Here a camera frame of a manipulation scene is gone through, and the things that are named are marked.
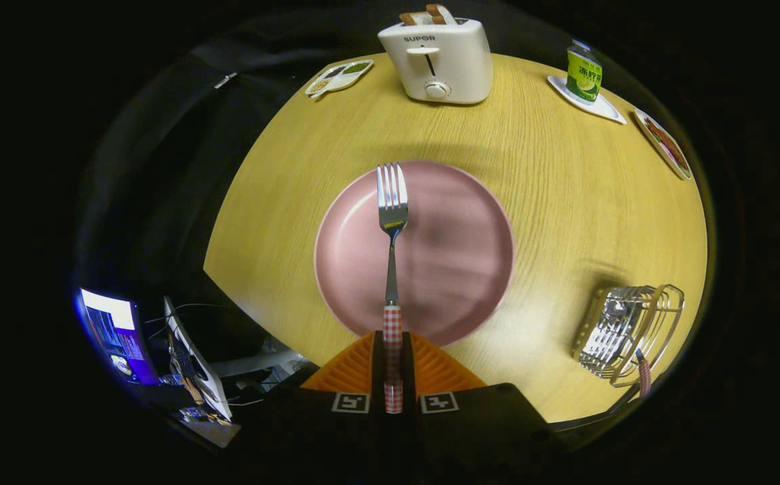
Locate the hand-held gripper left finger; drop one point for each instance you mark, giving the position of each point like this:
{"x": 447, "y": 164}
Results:
{"x": 378, "y": 370}

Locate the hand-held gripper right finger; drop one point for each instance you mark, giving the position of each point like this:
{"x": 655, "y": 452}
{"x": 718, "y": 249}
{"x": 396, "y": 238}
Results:
{"x": 408, "y": 370}

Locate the pink round plate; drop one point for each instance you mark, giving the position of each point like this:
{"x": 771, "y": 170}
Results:
{"x": 457, "y": 256}

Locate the white stand base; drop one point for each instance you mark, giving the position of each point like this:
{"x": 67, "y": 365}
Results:
{"x": 248, "y": 364}

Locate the white laptop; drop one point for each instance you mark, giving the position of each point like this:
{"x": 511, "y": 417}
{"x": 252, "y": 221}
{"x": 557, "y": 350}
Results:
{"x": 194, "y": 357}

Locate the lit computer monitor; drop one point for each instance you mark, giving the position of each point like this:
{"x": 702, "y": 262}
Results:
{"x": 117, "y": 330}

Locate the white divided condiment dish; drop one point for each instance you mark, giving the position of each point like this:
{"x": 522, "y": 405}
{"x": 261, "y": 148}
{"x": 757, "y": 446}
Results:
{"x": 344, "y": 79}

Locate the white toaster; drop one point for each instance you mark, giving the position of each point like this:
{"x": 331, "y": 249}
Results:
{"x": 457, "y": 60}

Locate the white square coaster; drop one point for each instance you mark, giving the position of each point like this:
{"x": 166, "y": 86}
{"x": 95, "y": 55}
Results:
{"x": 607, "y": 110}

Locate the green label drink bottle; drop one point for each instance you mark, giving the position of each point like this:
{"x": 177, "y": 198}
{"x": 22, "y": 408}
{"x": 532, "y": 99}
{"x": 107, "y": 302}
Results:
{"x": 583, "y": 77}

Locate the plate of mixed food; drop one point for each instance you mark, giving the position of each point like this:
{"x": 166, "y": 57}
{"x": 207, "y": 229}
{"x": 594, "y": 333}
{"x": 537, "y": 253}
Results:
{"x": 666, "y": 145}

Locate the brown crust bread slice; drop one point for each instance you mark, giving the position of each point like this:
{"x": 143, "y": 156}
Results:
{"x": 415, "y": 17}
{"x": 441, "y": 13}

